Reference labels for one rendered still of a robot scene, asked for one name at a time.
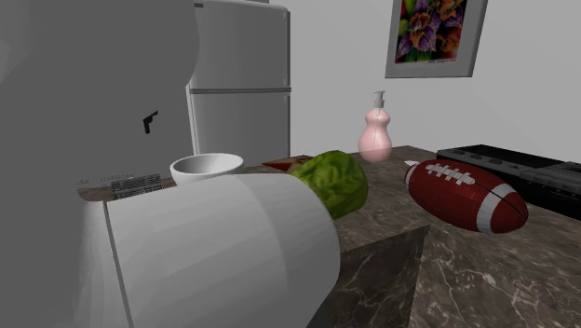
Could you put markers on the pink soap dispenser bottle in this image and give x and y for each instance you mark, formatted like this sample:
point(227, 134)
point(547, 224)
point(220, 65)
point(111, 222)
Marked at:
point(375, 141)

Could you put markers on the white bowl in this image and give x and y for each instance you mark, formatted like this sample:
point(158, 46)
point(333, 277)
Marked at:
point(206, 167)

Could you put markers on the framed flower wall picture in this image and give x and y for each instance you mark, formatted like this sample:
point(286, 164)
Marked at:
point(431, 32)

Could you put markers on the grey refrigerator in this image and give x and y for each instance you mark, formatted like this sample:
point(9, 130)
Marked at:
point(240, 122)

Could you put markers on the green lettuce head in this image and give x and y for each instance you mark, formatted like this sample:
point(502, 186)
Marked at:
point(338, 181)

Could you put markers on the flat red box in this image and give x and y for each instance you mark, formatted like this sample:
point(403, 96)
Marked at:
point(285, 163)

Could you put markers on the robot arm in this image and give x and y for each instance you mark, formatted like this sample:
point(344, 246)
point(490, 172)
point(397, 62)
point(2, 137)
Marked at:
point(190, 254)

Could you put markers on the red and white football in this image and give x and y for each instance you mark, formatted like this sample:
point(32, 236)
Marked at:
point(449, 200)

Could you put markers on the black stove top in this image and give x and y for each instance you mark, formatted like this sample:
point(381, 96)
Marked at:
point(544, 177)

